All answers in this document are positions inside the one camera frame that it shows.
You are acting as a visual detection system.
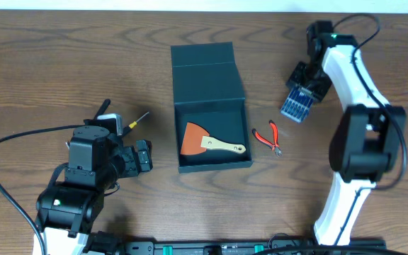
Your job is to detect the dark green open box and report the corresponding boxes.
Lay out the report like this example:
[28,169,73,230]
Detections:
[171,42,253,174]

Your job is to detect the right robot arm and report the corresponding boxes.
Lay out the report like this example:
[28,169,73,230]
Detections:
[280,21,407,246]

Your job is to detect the red handled cutting pliers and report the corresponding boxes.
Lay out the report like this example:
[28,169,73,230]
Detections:
[251,120,283,159]

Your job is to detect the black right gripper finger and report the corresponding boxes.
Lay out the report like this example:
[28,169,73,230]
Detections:
[308,84,330,103]
[285,62,307,89]

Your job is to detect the small claw hammer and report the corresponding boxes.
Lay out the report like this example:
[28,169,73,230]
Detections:
[93,98,111,120]

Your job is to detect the blue precision screwdriver set case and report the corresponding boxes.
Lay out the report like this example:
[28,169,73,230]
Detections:
[280,86,314,123]

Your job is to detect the orange scraper with beige handle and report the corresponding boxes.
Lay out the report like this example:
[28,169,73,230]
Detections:
[180,123,246,156]

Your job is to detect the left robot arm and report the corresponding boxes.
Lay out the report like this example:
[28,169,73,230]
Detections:
[33,125,153,254]

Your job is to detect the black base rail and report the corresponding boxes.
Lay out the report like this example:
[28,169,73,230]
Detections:
[118,239,389,255]

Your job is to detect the black yellow screwdriver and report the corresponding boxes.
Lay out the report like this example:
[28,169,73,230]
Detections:
[121,111,149,137]

